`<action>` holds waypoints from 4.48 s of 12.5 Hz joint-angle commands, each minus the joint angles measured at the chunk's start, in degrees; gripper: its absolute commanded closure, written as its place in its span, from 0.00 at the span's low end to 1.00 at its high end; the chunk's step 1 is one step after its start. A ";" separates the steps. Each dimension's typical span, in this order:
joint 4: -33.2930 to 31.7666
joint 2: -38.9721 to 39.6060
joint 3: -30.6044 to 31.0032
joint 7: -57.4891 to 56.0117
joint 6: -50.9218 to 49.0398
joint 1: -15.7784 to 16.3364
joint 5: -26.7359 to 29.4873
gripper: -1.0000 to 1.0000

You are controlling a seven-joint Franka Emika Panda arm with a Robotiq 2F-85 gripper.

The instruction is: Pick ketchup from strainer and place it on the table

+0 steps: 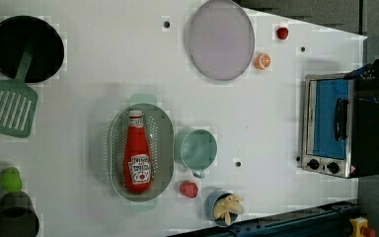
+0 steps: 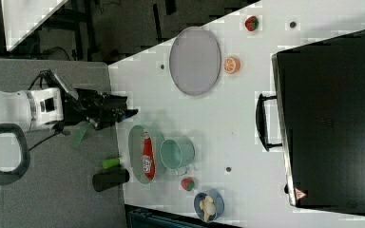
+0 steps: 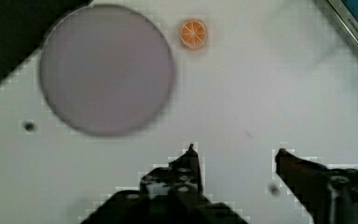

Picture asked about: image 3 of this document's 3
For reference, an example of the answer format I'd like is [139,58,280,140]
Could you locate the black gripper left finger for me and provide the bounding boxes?
[81,145,248,224]

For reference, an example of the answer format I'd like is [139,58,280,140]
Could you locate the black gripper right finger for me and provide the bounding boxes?
[275,148,358,224]

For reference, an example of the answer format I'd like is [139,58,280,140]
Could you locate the grey round plate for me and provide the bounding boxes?
[39,5,176,136]

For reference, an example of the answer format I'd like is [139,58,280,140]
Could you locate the orange slice toy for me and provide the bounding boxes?
[179,19,208,50]

